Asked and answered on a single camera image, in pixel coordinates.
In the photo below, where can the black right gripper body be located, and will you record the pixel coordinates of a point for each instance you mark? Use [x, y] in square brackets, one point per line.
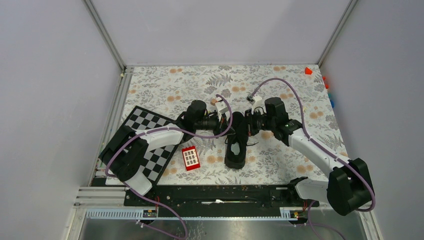
[256, 122]

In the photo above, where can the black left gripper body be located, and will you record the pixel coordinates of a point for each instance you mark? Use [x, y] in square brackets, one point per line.
[221, 122]

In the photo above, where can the black shoelace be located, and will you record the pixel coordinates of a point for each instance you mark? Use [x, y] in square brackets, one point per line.
[251, 144]

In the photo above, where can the black sneaker shoe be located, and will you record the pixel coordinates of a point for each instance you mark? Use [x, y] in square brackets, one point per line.
[236, 147]

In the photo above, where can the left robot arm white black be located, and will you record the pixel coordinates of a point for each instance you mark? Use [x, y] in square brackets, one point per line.
[195, 117]

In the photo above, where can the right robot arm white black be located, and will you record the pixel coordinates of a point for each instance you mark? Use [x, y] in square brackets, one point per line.
[348, 186]

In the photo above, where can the floral patterned table mat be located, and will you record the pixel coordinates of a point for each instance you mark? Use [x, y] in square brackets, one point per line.
[169, 90]

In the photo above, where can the red toy calculator block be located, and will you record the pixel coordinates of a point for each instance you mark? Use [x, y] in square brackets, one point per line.
[190, 158]

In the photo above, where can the red triangular block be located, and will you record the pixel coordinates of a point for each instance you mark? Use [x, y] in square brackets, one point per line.
[308, 71]

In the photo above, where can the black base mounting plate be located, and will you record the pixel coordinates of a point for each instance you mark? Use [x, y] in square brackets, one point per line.
[224, 196]

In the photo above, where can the orange red toy piece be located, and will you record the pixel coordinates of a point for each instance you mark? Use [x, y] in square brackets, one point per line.
[326, 84]

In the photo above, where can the black white chessboard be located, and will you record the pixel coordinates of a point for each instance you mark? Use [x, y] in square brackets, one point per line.
[150, 152]

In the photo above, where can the grey slotted cable duct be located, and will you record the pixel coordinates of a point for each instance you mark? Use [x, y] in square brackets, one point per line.
[209, 213]

